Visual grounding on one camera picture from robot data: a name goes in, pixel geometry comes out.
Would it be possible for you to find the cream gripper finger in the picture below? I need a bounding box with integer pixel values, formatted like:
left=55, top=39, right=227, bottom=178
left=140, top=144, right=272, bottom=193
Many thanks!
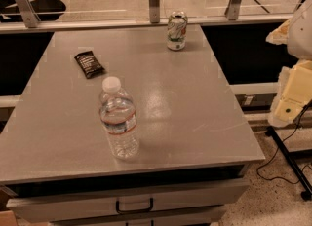
left=268, top=59, right=312, bottom=128

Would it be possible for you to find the clear plastic water bottle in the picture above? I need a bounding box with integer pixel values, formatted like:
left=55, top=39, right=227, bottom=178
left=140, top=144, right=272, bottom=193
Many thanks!
left=99, top=76, right=139, bottom=160

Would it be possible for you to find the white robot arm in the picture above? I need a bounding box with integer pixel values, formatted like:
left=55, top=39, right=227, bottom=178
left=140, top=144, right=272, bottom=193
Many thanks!
left=266, top=0, right=312, bottom=128

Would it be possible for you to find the black rxbar chocolate wrapper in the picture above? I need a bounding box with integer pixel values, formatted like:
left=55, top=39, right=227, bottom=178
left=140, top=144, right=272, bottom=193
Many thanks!
left=74, top=51, right=105, bottom=79

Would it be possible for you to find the black floor stand leg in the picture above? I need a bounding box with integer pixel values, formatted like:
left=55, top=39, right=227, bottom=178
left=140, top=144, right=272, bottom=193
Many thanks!
left=265, top=127, right=312, bottom=201

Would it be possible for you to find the white green soda can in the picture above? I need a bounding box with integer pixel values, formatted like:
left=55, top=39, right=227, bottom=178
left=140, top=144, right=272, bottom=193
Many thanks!
left=167, top=11, right=188, bottom=51

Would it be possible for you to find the lower grey cabinet drawer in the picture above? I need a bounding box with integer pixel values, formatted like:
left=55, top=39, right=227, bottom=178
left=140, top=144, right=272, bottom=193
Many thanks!
left=50, top=206, right=225, bottom=226

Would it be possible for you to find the grey cabinet drawer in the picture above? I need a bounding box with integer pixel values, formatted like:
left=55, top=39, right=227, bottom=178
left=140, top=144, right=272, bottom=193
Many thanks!
left=7, top=178, right=249, bottom=222
left=50, top=206, right=225, bottom=226

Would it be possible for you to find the black floor cable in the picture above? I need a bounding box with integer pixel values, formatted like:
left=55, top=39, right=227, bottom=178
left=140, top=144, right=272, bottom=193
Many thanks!
left=255, top=101, right=312, bottom=185

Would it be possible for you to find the grey horizontal rail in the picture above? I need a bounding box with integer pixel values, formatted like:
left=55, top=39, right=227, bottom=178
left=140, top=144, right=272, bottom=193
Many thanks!
left=0, top=14, right=293, bottom=34

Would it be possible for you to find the middle metal bracket post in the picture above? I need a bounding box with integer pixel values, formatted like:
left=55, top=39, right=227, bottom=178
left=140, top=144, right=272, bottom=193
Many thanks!
left=149, top=0, right=160, bottom=23

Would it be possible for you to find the black drawer handle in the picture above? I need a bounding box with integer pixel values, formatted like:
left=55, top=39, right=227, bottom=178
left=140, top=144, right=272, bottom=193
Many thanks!
left=115, top=198, right=154, bottom=215

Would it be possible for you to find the left metal bracket post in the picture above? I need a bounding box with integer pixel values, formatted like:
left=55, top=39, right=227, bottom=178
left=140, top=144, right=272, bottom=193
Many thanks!
left=15, top=0, right=40, bottom=28

